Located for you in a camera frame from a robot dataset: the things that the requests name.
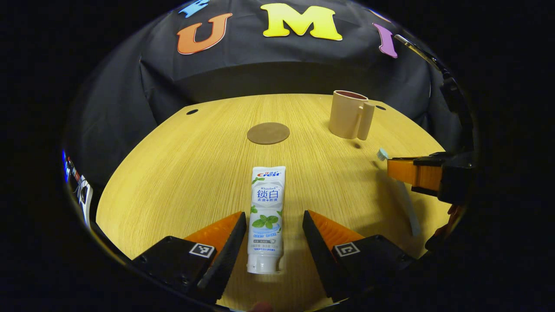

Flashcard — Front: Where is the white background equipment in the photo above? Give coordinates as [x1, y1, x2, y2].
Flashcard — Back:
[62, 149, 94, 228]

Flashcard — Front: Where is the round brown coaster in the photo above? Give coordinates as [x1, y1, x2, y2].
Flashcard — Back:
[247, 122, 291, 145]

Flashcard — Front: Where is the black articulated stand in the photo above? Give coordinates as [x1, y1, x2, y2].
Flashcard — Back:
[394, 34, 475, 148]

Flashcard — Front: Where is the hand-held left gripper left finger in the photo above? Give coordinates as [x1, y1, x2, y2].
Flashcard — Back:
[131, 211, 248, 304]

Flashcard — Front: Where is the beige cup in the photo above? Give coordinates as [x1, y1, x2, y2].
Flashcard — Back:
[328, 90, 376, 141]

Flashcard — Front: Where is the white toothpaste tube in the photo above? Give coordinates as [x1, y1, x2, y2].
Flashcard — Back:
[246, 166, 287, 275]

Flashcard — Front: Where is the pale green toothbrush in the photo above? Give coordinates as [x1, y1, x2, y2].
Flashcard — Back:
[376, 147, 422, 237]

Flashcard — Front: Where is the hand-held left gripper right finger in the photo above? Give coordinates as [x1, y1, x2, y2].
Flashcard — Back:
[302, 210, 417, 303]

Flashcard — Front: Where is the black backdrop cloth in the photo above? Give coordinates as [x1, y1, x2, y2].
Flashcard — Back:
[65, 0, 467, 187]

